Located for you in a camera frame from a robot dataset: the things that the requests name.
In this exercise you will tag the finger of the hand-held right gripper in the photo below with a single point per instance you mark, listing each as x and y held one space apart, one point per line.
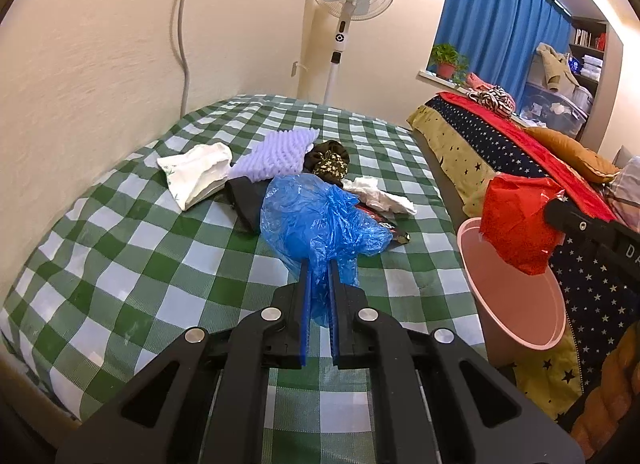
575 219

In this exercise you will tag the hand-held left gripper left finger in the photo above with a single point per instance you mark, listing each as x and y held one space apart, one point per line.
303 316

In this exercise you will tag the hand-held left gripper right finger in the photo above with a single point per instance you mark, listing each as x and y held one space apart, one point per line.
334 316

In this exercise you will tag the red plastic bag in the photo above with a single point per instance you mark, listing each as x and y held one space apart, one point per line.
515 224

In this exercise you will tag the blue plastic bag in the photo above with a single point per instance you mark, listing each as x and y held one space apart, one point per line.
310 214

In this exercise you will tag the pink plastic bin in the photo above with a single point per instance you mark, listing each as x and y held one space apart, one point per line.
510 304

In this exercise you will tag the dark floral cloth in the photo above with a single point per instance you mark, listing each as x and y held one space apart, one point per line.
327 161

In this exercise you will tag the white foam net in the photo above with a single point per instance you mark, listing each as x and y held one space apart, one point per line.
272 153

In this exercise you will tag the plaid pillow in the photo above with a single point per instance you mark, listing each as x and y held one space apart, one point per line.
627 189

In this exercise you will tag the orange pillow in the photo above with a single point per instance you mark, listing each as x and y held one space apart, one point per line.
570 151

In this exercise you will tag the red blanket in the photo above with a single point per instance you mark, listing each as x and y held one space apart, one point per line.
525 143

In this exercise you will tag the black red snack packet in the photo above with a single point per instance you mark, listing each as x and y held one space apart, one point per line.
395 233

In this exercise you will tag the clear plastic storage box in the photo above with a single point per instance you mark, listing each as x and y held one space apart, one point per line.
560 111

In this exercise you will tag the bed with red blanket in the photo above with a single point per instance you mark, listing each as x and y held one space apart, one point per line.
475 138

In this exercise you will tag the crumpled white tissue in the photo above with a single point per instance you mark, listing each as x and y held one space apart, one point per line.
382 196

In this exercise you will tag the orange braided cushion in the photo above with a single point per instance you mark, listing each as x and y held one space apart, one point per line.
615 389

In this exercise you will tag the black white striped cloth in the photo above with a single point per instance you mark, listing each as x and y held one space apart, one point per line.
492 101

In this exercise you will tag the beige coat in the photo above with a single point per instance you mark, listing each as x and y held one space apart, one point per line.
552 66

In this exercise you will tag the green checked bed sheet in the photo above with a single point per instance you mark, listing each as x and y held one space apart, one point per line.
150 269

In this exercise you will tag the dark bookshelf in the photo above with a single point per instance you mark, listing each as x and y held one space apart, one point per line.
590 51

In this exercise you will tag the pink cloth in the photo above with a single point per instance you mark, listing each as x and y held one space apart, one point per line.
475 81

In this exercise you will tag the white plastic bag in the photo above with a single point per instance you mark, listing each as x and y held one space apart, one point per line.
197 168

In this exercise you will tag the white window sill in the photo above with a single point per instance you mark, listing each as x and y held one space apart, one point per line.
430 75

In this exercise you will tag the potted green plant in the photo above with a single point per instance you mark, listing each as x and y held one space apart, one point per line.
446 58

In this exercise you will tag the blue curtain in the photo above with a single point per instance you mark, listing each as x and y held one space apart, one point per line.
500 18

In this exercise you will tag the white fan plug socket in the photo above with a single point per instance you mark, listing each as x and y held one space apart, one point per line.
295 67

